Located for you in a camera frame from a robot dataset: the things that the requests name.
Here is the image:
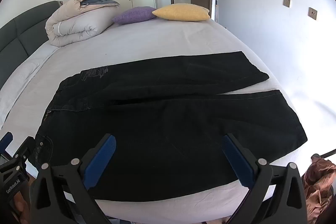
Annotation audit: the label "purple pillow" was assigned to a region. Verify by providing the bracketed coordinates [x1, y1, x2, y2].
[112, 6, 157, 25]

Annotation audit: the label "person's left hand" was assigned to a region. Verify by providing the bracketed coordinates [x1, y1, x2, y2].
[12, 182, 32, 224]

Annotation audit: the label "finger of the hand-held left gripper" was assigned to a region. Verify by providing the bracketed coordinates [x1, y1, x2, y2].
[12, 136, 36, 161]
[0, 132, 13, 155]

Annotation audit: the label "black pants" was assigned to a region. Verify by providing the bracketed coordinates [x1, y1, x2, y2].
[28, 51, 308, 202]

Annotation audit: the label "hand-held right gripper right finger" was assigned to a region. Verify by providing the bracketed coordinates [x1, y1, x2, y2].
[222, 133, 307, 224]

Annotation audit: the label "grey padded headboard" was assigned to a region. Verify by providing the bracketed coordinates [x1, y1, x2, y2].
[0, 0, 63, 88]

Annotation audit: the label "folded beige duvet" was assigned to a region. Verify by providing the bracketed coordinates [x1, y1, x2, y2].
[45, 0, 121, 47]

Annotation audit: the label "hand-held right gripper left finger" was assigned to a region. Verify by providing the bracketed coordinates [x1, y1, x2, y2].
[30, 133, 117, 224]

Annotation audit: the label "black bar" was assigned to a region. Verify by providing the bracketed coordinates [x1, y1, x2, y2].
[312, 147, 336, 159]

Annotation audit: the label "brown crumpled bag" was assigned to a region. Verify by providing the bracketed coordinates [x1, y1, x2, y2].
[301, 154, 336, 224]

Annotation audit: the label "yellow pillow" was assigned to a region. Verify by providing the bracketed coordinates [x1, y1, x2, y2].
[152, 3, 210, 22]

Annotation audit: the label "bed with white sheet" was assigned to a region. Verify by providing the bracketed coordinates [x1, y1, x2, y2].
[0, 18, 307, 222]

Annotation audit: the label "white flat pillow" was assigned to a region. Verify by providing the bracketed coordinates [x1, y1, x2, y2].
[0, 46, 61, 130]

